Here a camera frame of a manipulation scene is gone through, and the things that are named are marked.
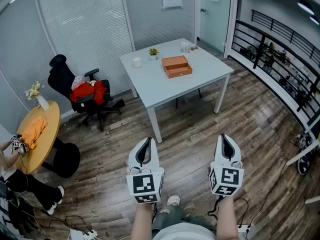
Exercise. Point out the black metal chair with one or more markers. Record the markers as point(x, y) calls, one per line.
point(176, 102)

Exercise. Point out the person's blue jeans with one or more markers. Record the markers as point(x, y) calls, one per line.
point(167, 219)

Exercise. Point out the person's right forearm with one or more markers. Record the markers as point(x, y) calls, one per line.
point(226, 219)

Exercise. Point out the white power strip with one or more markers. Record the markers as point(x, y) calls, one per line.
point(243, 228)
point(82, 234)

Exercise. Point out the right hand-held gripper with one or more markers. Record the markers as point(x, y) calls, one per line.
point(227, 179)

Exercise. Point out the frosted glass door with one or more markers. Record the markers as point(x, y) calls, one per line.
point(215, 21)

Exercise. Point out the round wooden table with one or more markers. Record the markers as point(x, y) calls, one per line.
point(47, 139)

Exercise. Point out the white cup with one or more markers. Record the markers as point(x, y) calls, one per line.
point(136, 62)

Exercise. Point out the orange wooden box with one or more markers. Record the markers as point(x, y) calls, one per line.
point(175, 61)

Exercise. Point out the black metal railing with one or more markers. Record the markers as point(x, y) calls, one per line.
point(261, 44)

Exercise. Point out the person's white shirt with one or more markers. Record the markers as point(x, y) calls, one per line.
point(185, 232)

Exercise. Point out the white square table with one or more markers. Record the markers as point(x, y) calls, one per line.
point(155, 84)

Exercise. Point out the orange cloth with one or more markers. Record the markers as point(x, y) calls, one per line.
point(35, 131)

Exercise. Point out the white desk frame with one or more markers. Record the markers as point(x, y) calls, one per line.
point(303, 152)

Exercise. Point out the person's left forearm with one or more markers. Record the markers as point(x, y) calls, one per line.
point(142, 221)

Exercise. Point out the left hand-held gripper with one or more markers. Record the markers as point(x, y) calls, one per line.
point(143, 185)

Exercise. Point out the potted orange flower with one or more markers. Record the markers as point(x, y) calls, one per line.
point(153, 53)

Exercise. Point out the pink white bag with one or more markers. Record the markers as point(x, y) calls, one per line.
point(77, 81)

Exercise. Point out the black floor equipment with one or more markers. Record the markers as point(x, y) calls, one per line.
point(15, 216)

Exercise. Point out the person's white shoe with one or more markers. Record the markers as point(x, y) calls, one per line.
point(173, 200)

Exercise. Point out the red cloth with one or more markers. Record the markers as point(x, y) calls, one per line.
point(85, 90)

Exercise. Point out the white vase with flowers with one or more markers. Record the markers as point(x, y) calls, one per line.
point(42, 101)

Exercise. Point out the small potted succulent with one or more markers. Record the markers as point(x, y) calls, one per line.
point(193, 49)

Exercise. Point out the black office chair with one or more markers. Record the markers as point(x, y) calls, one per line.
point(60, 76)

